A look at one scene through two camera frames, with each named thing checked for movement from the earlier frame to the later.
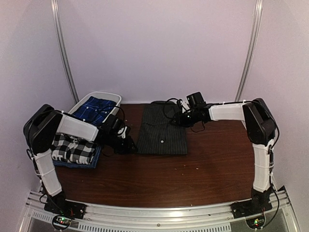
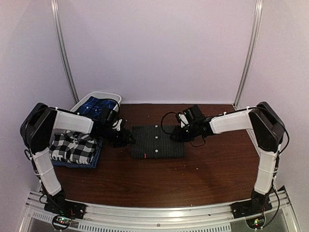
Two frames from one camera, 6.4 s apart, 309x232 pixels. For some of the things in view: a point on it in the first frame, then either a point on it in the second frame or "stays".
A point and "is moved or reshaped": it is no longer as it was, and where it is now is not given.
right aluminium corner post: (250, 49) stays
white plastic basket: (115, 97) stays
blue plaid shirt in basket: (94, 109) stays
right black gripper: (179, 120) → (178, 137)
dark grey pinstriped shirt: (158, 135) is moved or reshaped
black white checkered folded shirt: (68, 148) stays
